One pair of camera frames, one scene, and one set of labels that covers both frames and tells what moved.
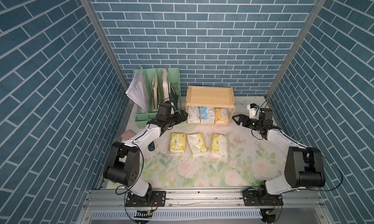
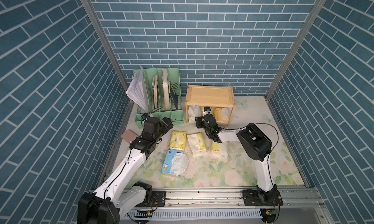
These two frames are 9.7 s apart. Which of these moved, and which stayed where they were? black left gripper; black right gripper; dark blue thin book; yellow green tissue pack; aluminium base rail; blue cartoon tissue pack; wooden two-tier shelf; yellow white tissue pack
Moved: black right gripper; black left gripper; blue cartoon tissue pack
Stayed: yellow green tissue pack; dark blue thin book; yellow white tissue pack; aluminium base rail; wooden two-tier shelf
